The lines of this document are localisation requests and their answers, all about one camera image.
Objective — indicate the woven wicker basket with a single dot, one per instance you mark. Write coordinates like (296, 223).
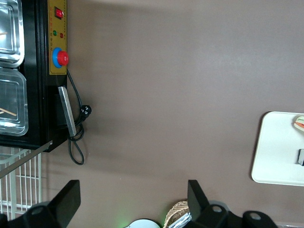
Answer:
(177, 211)

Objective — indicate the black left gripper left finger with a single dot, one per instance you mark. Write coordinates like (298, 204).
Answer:
(67, 204)

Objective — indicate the steel pan with one skewer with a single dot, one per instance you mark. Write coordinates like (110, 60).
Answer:
(10, 33)

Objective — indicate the silver foil packet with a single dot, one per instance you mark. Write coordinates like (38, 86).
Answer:
(181, 219)

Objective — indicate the steel pan with two skewers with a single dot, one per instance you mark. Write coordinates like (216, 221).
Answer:
(12, 102)

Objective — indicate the white plastic tray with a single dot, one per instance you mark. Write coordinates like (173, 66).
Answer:
(275, 152)

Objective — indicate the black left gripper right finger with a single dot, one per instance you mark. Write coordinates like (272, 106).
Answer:
(199, 204)

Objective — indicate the white round plate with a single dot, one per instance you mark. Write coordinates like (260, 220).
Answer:
(145, 224)

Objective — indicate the sandwich toy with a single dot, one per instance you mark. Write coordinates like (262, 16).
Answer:
(299, 123)

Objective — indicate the black food warmer appliance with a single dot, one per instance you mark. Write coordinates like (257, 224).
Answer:
(40, 78)

